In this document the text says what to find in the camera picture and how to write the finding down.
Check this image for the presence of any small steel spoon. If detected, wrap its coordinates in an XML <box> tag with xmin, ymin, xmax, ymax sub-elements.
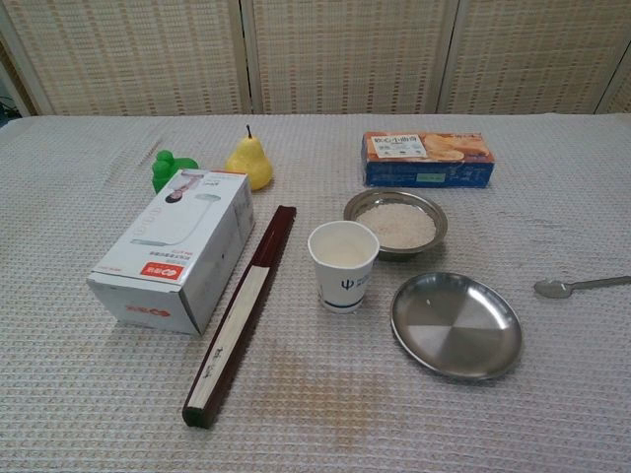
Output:
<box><xmin>533</xmin><ymin>275</ymin><xmax>631</xmax><ymax>301</ymax></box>

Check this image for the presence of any white paper cup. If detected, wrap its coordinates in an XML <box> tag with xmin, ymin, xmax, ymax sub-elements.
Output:
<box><xmin>307</xmin><ymin>221</ymin><xmax>381</xmax><ymax>315</ymax></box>

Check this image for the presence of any stainless steel bowl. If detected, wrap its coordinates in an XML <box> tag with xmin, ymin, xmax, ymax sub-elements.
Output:
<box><xmin>343</xmin><ymin>188</ymin><xmax>449</xmax><ymax>263</ymax></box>

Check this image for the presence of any stainless steel plate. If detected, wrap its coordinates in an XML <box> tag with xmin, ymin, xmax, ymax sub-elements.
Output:
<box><xmin>389</xmin><ymin>271</ymin><xmax>524</xmax><ymax>381</ymax></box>

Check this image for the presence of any yellow toy pear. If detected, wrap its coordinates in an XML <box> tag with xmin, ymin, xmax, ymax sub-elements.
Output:
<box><xmin>225</xmin><ymin>124</ymin><xmax>274</xmax><ymax>192</ymax></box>

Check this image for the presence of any dark red long box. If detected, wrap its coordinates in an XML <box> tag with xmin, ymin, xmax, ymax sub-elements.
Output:
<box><xmin>181</xmin><ymin>205</ymin><xmax>298</xmax><ymax>430</ymax></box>

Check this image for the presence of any blue orange cookie box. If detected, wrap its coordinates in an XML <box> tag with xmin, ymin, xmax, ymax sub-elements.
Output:
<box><xmin>361</xmin><ymin>130</ymin><xmax>496</xmax><ymax>189</ymax></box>

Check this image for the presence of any white desk lamp box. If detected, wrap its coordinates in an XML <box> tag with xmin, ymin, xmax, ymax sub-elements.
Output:
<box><xmin>86</xmin><ymin>169</ymin><xmax>256</xmax><ymax>337</ymax></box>

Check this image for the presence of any green toy building block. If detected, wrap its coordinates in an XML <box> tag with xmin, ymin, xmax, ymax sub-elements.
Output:
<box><xmin>151</xmin><ymin>150</ymin><xmax>200</xmax><ymax>195</ymax></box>

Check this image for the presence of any woven folding screen panel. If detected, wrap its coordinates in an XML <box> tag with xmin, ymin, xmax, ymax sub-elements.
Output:
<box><xmin>244</xmin><ymin>0</ymin><xmax>462</xmax><ymax>117</ymax></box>
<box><xmin>0</xmin><ymin>0</ymin><xmax>253</xmax><ymax>117</ymax></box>
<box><xmin>598</xmin><ymin>58</ymin><xmax>631</xmax><ymax>116</ymax></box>
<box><xmin>438</xmin><ymin>0</ymin><xmax>631</xmax><ymax>117</ymax></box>

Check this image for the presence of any beige waffle weave tablecloth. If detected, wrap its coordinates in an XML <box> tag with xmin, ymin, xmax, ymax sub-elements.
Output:
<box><xmin>0</xmin><ymin>113</ymin><xmax>631</xmax><ymax>473</ymax></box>

